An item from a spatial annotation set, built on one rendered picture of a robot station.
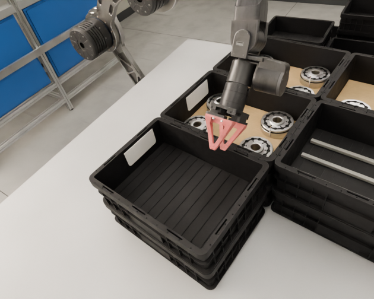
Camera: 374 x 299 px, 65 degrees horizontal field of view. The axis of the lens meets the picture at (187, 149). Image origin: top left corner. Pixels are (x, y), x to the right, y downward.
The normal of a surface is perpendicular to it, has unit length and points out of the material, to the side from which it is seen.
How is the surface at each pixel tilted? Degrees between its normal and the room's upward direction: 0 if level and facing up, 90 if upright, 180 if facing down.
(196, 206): 0
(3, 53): 90
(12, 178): 0
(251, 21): 61
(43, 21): 90
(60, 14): 90
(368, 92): 0
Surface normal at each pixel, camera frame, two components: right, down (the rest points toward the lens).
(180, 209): -0.15, -0.68
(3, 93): 0.83, 0.30
